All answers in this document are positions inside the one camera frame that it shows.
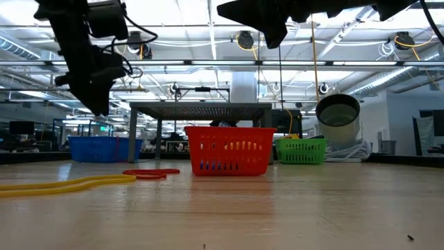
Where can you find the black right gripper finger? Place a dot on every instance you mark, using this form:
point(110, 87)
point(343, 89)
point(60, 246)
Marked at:
point(256, 14)
point(275, 38)

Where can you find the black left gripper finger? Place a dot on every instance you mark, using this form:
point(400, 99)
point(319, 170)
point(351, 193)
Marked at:
point(95, 100)

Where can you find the blue plastic basket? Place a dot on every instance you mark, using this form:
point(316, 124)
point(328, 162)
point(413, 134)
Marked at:
point(97, 149)

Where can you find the yellow rubber band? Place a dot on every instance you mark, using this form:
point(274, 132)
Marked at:
point(121, 178)

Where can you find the yellow green retail pack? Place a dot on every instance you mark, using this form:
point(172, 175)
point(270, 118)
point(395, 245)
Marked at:
point(292, 136)

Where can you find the grey perforated metal shelf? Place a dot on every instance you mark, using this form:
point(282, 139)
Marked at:
point(201, 111)

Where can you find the green plastic basket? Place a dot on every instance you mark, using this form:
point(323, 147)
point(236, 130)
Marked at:
point(300, 141)

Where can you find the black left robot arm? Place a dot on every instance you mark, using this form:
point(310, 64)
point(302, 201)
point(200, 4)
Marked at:
point(66, 21)

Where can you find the overhead light bar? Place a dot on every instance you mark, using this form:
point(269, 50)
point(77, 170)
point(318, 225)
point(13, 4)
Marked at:
point(222, 62)

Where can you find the small black ceiling reel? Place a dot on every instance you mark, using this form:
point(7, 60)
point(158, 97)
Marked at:
point(174, 88)
point(323, 88)

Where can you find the red plastic basket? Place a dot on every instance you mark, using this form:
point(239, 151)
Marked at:
point(229, 132)

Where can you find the grey waste bin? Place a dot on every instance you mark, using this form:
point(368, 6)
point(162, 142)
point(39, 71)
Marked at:
point(388, 146)

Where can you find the silver ventilation duct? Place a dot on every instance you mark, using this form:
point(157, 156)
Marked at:
point(381, 81)
point(17, 48)

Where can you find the black camera gantry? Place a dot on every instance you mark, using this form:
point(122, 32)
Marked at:
point(203, 89)

